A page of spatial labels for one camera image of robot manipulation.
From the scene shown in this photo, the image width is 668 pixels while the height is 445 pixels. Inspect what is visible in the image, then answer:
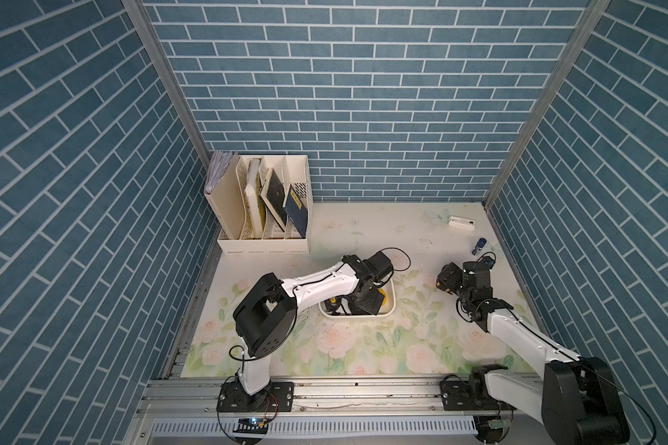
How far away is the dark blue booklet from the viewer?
1019 mm

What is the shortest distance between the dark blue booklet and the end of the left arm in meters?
0.38

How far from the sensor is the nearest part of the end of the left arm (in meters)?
0.64
